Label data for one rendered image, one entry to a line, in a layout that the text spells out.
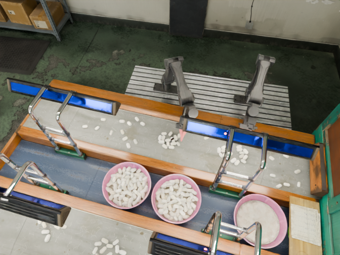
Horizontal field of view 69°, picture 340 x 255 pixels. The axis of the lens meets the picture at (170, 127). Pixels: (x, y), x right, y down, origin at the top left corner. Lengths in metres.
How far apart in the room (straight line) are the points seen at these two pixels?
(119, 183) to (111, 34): 2.47
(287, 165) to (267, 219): 0.35
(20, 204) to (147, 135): 0.78
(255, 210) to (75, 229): 0.94
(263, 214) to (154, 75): 1.24
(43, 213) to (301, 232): 1.18
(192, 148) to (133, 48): 2.05
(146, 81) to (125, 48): 1.41
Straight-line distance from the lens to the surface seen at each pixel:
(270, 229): 1.47
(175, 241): 1.02
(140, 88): 1.91
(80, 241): 1.43
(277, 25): 3.45
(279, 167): 1.61
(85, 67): 3.18
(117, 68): 3.08
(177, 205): 1.40
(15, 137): 1.84
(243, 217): 1.45
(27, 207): 1.16
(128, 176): 1.46
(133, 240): 1.37
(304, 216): 1.51
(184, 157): 1.50
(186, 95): 1.41
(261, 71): 1.54
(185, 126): 1.21
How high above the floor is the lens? 2.09
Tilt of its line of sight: 57 degrees down
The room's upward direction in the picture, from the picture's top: 1 degrees clockwise
